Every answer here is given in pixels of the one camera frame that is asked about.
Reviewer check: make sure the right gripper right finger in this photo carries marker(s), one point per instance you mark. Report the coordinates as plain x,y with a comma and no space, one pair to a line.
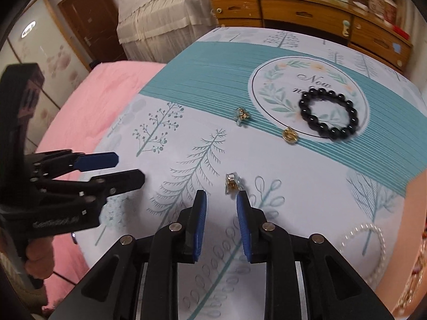
306,278

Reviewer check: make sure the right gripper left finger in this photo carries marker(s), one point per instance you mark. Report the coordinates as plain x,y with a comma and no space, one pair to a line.
137,278

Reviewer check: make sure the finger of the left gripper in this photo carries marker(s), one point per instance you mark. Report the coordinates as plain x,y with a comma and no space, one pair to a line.
110,183
56,163

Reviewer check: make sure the gold round brooch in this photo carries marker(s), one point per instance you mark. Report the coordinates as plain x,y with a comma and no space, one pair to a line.
290,136

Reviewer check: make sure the left hand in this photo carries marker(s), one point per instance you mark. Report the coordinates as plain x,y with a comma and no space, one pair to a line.
40,258

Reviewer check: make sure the pink blanket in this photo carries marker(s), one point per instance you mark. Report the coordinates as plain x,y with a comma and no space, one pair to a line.
79,126

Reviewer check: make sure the pink paper box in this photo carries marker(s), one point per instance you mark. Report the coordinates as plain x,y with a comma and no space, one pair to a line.
407,247

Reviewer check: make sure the tree-print tablecloth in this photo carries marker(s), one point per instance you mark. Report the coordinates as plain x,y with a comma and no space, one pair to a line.
362,138

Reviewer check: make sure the brown door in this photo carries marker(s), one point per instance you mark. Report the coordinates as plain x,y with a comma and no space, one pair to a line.
94,23

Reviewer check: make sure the wooden desk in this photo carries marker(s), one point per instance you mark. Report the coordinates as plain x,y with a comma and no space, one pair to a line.
339,22

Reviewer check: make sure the red box on desk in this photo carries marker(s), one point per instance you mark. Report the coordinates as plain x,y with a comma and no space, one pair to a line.
401,32

